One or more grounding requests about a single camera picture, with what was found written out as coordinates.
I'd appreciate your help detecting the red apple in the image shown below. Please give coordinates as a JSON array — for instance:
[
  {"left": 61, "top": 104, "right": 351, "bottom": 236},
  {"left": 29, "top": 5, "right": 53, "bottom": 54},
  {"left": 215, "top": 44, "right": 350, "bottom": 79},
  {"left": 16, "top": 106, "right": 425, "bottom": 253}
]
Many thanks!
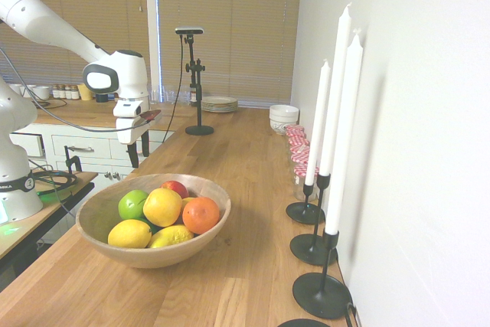
[{"left": 160, "top": 180, "right": 191, "bottom": 200}]

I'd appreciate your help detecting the black candle holder base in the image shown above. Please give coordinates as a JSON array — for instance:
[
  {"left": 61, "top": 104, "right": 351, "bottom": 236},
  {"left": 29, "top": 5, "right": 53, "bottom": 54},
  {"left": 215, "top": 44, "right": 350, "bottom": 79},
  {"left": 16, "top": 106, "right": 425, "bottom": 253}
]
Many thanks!
[{"left": 276, "top": 318, "right": 332, "bottom": 327}]

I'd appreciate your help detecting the dark red wrist camera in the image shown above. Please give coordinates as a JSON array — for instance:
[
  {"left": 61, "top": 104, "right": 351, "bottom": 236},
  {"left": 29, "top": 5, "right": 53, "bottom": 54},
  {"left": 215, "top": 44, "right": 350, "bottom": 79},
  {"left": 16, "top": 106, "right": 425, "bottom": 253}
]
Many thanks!
[{"left": 138, "top": 109, "right": 162, "bottom": 126}]

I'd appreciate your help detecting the yellow cup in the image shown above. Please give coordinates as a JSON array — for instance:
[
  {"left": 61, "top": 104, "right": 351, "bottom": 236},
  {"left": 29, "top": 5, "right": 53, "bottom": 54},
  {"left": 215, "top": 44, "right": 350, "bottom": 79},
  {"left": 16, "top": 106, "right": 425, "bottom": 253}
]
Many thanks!
[{"left": 77, "top": 82, "right": 96, "bottom": 102}]

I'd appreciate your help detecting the dark green fruit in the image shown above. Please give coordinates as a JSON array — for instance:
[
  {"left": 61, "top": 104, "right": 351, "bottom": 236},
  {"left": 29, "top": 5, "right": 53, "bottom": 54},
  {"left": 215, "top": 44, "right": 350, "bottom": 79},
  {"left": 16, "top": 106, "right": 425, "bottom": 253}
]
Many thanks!
[{"left": 136, "top": 217, "right": 161, "bottom": 234}]

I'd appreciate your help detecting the black exterior camera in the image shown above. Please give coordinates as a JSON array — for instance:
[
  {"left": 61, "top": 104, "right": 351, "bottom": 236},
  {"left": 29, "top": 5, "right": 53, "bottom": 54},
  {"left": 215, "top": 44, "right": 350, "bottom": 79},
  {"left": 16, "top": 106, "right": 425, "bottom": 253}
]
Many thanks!
[{"left": 174, "top": 27, "right": 205, "bottom": 38}]

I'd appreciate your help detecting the shortest white candle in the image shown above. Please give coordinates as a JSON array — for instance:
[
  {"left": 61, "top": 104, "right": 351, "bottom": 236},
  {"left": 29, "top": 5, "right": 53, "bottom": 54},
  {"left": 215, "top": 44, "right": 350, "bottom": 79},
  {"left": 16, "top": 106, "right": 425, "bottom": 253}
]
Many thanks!
[{"left": 304, "top": 58, "right": 332, "bottom": 187}]

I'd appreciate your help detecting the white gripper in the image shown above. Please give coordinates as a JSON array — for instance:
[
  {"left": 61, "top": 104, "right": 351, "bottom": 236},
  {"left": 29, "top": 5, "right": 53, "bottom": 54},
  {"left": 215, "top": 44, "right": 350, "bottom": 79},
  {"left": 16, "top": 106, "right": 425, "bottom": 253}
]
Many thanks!
[{"left": 113, "top": 99, "right": 151, "bottom": 169}]

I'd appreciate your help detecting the black framed robot table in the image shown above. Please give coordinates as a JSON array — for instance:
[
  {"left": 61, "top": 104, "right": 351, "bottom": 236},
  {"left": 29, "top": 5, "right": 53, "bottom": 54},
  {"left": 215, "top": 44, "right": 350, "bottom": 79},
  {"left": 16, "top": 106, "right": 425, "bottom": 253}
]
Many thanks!
[{"left": 0, "top": 170, "right": 99, "bottom": 293}]

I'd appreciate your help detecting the black cable by wall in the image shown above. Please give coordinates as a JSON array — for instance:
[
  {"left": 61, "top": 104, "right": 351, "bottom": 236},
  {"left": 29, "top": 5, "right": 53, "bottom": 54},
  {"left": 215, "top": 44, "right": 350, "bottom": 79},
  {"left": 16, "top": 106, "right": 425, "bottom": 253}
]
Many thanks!
[{"left": 336, "top": 257, "right": 363, "bottom": 327}]

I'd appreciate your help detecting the wooden fruit bowl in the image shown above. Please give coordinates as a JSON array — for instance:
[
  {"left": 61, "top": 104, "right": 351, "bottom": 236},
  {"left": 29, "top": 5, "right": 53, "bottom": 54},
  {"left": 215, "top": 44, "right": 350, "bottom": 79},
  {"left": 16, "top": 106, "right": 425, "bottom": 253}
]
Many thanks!
[{"left": 75, "top": 173, "right": 233, "bottom": 270}]

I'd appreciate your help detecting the tallest white candle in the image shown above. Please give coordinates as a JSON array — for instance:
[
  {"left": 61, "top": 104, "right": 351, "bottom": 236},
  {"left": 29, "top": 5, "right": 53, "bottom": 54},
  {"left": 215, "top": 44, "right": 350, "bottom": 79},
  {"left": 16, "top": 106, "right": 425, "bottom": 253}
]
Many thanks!
[{"left": 318, "top": 2, "right": 354, "bottom": 178}]

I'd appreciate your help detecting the green apple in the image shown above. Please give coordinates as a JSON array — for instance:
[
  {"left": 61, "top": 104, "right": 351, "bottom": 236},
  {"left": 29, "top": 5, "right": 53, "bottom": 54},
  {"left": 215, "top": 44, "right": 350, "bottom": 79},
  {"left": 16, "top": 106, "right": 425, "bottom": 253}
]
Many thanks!
[{"left": 117, "top": 189, "right": 150, "bottom": 221}]

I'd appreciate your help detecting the medium white candle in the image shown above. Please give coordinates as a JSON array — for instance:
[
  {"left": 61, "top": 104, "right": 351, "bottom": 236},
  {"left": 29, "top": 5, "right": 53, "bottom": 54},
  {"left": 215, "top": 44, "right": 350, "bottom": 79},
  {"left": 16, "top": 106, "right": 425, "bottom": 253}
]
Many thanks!
[{"left": 324, "top": 28, "right": 364, "bottom": 237}]

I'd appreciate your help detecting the yellow lemon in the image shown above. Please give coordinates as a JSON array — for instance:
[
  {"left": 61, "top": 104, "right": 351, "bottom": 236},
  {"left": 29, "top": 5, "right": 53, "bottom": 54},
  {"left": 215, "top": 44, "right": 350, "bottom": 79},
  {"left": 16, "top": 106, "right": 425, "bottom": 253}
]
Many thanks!
[
  {"left": 147, "top": 224, "right": 195, "bottom": 250},
  {"left": 142, "top": 187, "right": 184, "bottom": 228},
  {"left": 106, "top": 218, "right": 153, "bottom": 250}
]

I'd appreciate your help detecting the black candle holder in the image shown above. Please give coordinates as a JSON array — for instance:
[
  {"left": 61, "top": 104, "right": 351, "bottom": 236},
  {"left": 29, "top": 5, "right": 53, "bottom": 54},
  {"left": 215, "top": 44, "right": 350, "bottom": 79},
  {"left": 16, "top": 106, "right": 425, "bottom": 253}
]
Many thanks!
[
  {"left": 292, "top": 228, "right": 354, "bottom": 321},
  {"left": 285, "top": 182, "right": 327, "bottom": 226},
  {"left": 289, "top": 173, "right": 339, "bottom": 267}
]

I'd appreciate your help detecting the glass jar red gingham lid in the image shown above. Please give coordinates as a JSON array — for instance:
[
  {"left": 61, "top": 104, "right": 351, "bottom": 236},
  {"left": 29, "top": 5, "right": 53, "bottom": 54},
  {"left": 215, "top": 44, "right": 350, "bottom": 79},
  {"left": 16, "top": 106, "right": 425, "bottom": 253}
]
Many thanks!
[
  {"left": 288, "top": 144, "right": 311, "bottom": 158},
  {"left": 284, "top": 124, "right": 306, "bottom": 139},
  {"left": 289, "top": 153, "right": 313, "bottom": 169},
  {"left": 286, "top": 132, "right": 309, "bottom": 149},
  {"left": 292, "top": 163, "right": 321, "bottom": 202}
]

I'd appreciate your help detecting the clear drinking glasses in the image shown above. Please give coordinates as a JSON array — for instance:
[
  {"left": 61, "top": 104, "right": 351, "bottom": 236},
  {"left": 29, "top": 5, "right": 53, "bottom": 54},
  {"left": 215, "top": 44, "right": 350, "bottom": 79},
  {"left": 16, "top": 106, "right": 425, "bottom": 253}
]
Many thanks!
[{"left": 148, "top": 84, "right": 192, "bottom": 105}]

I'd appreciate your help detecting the black camera stand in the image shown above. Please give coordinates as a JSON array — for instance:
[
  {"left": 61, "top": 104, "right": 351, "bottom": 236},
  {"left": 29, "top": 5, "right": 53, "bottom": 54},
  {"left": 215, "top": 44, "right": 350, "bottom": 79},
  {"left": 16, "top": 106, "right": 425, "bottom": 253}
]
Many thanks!
[{"left": 181, "top": 34, "right": 216, "bottom": 137}]

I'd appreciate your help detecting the white drawer cabinet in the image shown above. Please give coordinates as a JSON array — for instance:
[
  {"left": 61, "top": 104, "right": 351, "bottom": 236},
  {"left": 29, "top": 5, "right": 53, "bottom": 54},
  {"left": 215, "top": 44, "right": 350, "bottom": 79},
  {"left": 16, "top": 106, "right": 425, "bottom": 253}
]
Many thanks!
[{"left": 8, "top": 123, "right": 176, "bottom": 191}]

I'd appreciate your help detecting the black camera cable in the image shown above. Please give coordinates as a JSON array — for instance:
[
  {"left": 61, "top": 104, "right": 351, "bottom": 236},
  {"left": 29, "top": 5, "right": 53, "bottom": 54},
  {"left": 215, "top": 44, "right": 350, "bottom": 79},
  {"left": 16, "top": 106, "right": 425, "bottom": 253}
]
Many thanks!
[{"left": 162, "top": 34, "right": 185, "bottom": 145}]

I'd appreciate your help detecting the plain white bowl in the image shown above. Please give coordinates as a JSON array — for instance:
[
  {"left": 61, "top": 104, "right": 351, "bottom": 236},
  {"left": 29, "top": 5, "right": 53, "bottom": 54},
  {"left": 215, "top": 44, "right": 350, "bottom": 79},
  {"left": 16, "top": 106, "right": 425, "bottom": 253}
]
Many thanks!
[{"left": 268, "top": 104, "right": 300, "bottom": 124}]

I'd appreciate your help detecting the black cable bundle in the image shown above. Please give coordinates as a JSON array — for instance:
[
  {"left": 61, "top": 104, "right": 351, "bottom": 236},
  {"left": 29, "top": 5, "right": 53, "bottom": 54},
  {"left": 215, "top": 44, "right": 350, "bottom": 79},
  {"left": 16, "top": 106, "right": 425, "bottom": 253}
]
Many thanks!
[{"left": 28, "top": 158, "right": 79, "bottom": 217}]

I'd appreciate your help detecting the stack of white plates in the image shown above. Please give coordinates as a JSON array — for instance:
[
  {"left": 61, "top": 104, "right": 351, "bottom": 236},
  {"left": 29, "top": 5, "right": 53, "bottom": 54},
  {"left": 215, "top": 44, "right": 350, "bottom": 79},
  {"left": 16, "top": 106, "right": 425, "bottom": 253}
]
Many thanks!
[{"left": 200, "top": 95, "right": 240, "bottom": 114}]

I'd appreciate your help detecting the black clamp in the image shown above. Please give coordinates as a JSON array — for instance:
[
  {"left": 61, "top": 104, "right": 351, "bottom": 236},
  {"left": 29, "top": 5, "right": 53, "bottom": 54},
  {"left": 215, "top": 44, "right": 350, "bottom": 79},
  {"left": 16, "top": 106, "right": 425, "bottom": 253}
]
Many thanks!
[{"left": 63, "top": 145, "right": 83, "bottom": 173}]

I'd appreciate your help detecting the white patterned bowl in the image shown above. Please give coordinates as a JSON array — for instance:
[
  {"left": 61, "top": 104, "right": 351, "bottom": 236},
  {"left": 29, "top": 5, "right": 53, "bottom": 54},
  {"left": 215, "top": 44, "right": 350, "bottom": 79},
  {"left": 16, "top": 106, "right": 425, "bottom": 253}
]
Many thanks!
[{"left": 269, "top": 117, "right": 299, "bottom": 136}]

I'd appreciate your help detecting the orange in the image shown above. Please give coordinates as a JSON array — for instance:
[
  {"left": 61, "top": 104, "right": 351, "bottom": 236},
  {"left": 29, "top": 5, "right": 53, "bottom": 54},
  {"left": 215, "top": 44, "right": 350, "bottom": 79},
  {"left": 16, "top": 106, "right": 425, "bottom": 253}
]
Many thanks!
[{"left": 181, "top": 196, "right": 221, "bottom": 236}]

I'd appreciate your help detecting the wide tan window blind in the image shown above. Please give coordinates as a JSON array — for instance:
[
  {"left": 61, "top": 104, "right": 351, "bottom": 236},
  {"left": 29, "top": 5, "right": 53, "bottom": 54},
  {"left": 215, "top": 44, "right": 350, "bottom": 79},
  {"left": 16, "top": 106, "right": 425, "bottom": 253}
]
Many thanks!
[{"left": 158, "top": 0, "right": 304, "bottom": 109}]

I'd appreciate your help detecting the narrow tan window blind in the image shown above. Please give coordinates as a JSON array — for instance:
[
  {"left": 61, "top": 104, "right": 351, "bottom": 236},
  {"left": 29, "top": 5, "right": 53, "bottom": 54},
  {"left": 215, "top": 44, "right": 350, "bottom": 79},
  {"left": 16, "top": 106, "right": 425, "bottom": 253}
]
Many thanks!
[{"left": 0, "top": 0, "right": 151, "bottom": 87}]

